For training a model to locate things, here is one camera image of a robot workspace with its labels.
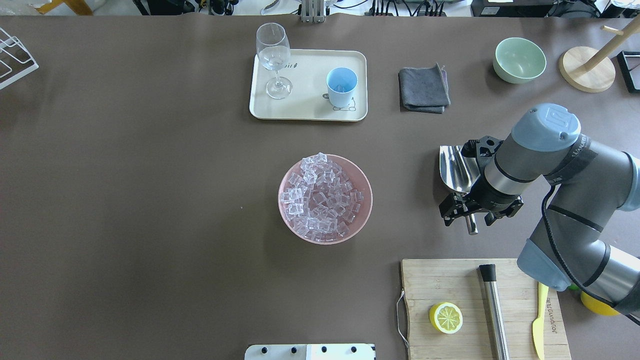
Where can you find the cream serving tray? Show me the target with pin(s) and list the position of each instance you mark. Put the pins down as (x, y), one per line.
(309, 98)

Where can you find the lemon half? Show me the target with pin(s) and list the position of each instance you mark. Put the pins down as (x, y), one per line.
(446, 317)

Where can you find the metal ice scoop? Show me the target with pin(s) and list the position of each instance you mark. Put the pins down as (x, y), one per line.
(458, 168)

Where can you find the white wire cup rack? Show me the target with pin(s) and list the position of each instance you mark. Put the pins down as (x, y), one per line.
(16, 61)

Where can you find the pink bowl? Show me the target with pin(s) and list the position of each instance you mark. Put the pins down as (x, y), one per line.
(325, 198)

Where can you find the grey folded cloth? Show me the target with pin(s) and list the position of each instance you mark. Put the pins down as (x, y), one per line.
(424, 89)

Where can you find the light blue cup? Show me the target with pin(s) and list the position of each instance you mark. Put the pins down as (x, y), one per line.
(341, 75)

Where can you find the clear ice cubes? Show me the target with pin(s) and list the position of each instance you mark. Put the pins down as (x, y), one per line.
(320, 200)

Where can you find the wooden glass stand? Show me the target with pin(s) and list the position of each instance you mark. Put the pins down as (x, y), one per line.
(590, 69)

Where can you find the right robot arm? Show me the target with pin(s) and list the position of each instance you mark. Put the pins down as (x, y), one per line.
(589, 181)

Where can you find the wooden cutting board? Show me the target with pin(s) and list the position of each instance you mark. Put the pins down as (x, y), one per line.
(427, 282)

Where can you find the wine glass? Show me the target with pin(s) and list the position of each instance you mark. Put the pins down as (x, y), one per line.
(274, 53)

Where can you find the green bowl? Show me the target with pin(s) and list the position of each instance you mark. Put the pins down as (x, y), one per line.
(518, 60)

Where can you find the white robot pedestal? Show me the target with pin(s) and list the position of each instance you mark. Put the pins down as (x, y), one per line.
(312, 351)

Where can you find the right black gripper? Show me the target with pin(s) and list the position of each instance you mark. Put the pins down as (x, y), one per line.
(486, 193)

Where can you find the yellow plastic knife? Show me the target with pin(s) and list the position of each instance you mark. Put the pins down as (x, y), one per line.
(538, 324)

